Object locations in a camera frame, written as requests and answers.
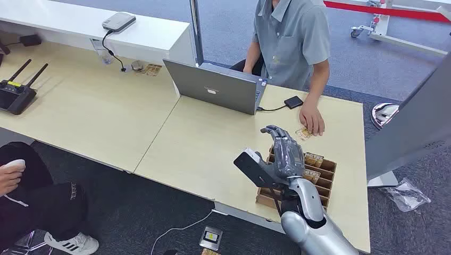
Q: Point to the metal pole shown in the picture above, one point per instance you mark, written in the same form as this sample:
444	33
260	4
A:
196	31

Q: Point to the clear plastic cup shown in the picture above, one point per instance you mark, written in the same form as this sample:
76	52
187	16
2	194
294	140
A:
103	53

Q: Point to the person in black clothing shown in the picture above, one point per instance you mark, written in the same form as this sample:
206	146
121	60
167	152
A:
42	200

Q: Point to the grey laptop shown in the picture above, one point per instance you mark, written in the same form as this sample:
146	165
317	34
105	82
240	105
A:
215	88

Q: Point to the large grey display panel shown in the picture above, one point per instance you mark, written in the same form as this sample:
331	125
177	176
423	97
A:
412	126

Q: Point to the person's left hand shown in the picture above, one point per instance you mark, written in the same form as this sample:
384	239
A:
311	119

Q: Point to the small round metal object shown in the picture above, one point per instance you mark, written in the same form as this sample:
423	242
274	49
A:
136	65

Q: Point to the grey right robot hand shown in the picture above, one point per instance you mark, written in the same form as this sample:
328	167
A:
287	156

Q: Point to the second person's hand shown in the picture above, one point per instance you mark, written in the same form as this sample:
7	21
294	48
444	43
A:
8	180

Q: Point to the gold card on floor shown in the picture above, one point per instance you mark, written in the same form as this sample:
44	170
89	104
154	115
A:
210	252

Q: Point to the black chair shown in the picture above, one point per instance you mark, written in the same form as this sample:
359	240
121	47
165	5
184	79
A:
248	66

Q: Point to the seated person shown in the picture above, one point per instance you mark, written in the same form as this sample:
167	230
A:
290	38

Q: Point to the white wheeled frame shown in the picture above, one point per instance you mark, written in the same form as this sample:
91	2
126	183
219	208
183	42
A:
387	33

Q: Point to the white sneaker with black stripes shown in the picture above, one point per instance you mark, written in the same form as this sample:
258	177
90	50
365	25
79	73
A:
72	243

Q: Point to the white raised counter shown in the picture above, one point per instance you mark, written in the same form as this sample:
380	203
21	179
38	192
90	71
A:
105	31

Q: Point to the brown wooden card holder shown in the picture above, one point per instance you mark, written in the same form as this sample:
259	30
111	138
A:
326	183

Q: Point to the chrome round base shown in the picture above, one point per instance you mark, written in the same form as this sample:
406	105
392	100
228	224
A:
384	114

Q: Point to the red barrier belt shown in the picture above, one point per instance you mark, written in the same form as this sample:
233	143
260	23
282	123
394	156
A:
387	11

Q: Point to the grey router box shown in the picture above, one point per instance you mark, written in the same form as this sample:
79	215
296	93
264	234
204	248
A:
119	21

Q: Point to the person's left forearm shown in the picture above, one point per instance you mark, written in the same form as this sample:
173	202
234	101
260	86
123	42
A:
319	84

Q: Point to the clear plastic bag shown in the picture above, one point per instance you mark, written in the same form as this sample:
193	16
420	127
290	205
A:
407	195

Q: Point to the small black card reader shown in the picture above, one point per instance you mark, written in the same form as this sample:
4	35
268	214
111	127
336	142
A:
293	102

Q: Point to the black remote controller with antennas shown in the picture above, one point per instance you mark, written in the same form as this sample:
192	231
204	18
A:
16	95

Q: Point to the black power adapter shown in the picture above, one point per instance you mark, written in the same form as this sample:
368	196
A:
30	40

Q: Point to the person's right forearm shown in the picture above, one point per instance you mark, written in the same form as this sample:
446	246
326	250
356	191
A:
251	58

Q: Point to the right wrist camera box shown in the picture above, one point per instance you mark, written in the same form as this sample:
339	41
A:
252	168

